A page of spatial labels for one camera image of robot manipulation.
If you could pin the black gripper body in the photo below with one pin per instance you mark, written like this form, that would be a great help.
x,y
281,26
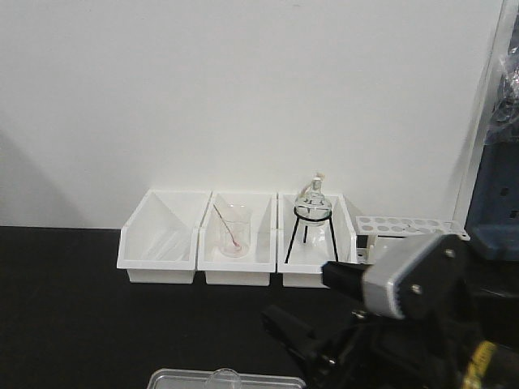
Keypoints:
x,y
439,343

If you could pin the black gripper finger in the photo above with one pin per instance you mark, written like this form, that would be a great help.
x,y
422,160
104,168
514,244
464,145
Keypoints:
x,y
345,278
325,362

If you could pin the clear glass beaker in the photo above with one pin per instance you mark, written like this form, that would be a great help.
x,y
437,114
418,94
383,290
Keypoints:
x,y
223,378

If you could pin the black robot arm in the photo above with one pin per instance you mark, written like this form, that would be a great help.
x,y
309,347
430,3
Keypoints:
x,y
377,373

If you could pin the silver metal tray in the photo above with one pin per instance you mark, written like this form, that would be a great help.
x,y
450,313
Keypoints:
x,y
187,379

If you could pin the small beaker with stirrer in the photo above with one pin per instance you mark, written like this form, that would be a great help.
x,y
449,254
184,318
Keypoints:
x,y
235,229

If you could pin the white bin right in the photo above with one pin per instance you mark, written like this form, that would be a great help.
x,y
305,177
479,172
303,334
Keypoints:
x,y
302,251

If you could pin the white bin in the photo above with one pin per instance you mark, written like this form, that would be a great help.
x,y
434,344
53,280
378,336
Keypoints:
x,y
256,267
159,242
302,251

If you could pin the white test tube rack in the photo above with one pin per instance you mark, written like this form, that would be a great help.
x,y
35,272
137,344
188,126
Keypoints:
x,y
383,232

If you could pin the glass flask on tripod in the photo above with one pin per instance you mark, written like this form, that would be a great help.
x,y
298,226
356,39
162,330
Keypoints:
x,y
312,209

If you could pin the blue pegboard drying rack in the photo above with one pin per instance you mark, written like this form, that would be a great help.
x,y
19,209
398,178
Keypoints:
x,y
492,222

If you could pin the white bin middle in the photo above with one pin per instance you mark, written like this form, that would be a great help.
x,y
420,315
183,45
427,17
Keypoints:
x,y
256,267

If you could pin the white bin left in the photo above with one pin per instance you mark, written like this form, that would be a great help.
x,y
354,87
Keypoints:
x,y
159,242

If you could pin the plastic bag of black parts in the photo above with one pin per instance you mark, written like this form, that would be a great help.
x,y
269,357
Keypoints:
x,y
506,111

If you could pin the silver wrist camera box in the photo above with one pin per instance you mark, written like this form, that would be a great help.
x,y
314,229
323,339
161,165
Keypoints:
x,y
381,282

